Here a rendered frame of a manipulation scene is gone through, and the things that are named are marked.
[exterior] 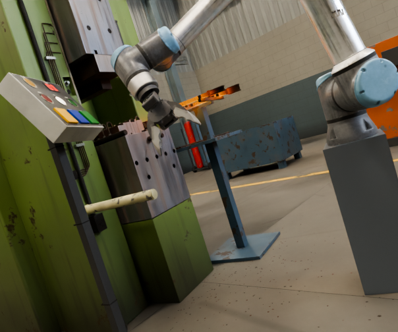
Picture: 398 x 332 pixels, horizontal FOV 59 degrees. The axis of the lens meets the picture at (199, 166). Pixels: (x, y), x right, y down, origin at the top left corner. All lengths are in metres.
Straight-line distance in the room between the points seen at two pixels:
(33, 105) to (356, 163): 1.17
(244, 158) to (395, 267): 4.41
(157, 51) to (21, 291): 1.51
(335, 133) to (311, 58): 8.19
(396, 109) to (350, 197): 3.48
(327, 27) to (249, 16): 9.25
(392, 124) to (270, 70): 5.74
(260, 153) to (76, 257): 4.15
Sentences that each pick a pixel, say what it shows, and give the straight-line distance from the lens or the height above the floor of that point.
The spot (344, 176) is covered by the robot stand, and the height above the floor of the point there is 0.48.
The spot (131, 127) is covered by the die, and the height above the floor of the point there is 0.96.
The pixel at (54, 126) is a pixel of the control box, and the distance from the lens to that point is 1.32.
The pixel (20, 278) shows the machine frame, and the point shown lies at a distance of 2.14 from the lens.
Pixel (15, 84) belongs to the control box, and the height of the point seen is 1.15.
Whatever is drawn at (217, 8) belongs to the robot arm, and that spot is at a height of 1.21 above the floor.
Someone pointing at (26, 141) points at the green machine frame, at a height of 1.03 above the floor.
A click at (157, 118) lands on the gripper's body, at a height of 0.88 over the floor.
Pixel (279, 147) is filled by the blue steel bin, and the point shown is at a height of 0.32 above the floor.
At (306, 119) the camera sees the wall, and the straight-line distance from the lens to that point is 9.78.
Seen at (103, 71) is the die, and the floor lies 1.27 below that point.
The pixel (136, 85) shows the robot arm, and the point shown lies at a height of 0.99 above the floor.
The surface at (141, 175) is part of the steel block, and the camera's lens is 1.83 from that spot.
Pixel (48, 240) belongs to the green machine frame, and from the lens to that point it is 2.00.
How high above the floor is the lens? 0.77
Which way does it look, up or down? 4 degrees down
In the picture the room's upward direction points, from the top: 18 degrees counter-clockwise
